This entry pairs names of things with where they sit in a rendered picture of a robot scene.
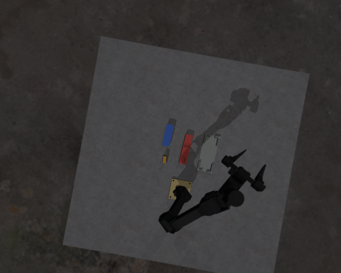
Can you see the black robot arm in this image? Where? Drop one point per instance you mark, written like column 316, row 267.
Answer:
column 212, row 203

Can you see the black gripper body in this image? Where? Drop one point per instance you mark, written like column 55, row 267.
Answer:
column 256, row 184

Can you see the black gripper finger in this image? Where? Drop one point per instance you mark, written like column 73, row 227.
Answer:
column 237, row 156
column 260, row 174

